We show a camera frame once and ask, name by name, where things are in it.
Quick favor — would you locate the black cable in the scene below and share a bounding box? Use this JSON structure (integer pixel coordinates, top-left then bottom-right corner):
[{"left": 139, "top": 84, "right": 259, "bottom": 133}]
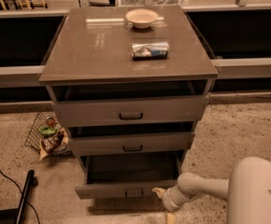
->
[{"left": 0, "top": 142, "right": 41, "bottom": 224}]

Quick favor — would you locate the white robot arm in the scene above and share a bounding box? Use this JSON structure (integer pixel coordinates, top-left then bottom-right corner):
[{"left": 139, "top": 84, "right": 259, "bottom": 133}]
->
[{"left": 152, "top": 157, "right": 271, "bottom": 224}]

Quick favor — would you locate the green snack bag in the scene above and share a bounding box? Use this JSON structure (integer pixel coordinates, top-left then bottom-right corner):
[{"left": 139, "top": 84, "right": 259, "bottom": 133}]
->
[{"left": 38, "top": 126, "right": 57, "bottom": 137}]

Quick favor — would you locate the white bowl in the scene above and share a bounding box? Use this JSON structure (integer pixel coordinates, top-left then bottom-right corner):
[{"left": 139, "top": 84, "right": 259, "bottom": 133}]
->
[{"left": 125, "top": 8, "right": 158, "bottom": 29}]

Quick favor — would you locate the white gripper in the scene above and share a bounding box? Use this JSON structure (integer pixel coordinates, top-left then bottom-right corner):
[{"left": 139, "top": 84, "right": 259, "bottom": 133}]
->
[{"left": 152, "top": 186, "right": 186, "bottom": 224}]

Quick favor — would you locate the crushed silver blue can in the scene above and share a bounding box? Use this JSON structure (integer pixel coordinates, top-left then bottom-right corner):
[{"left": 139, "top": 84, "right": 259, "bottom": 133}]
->
[{"left": 132, "top": 42, "right": 169, "bottom": 60}]

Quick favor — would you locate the grey middle drawer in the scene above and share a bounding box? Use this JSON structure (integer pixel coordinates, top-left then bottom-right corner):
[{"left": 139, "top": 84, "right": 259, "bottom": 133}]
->
[{"left": 69, "top": 121, "right": 194, "bottom": 156}]

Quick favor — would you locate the wire basket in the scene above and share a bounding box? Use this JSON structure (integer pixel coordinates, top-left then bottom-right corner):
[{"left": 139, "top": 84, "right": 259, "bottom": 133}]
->
[{"left": 24, "top": 111, "right": 72, "bottom": 156}]

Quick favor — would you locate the grey drawer cabinet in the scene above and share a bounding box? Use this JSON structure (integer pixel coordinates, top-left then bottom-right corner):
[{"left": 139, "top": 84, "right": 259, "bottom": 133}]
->
[{"left": 38, "top": 5, "right": 219, "bottom": 161}]

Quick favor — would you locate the grey top drawer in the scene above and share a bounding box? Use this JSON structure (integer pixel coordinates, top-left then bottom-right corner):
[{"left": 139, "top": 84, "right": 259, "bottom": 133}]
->
[{"left": 52, "top": 81, "right": 207, "bottom": 128}]

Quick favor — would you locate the grey bottom drawer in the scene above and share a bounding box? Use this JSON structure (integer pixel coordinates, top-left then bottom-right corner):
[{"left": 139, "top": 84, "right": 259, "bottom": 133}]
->
[{"left": 76, "top": 150, "right": 186, "bottom": 199}]

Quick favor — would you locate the grey drawer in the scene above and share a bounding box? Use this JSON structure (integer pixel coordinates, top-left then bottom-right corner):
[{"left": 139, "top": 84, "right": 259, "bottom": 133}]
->
[
  {"left": 52, "top": 81, "right": 207, "bottom": 128},
  {"left": 69, "top": 121, "right": 194, "bottom": 156},
  {"left": 76, "top": 150, "right": 186, "bottom": 199}
]

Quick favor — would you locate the brown snack bag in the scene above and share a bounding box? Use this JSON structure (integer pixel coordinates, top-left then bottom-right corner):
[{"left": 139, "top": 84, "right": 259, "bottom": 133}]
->
[{"left": 39, "top": 130, "right": 68, "bottom": 160}]

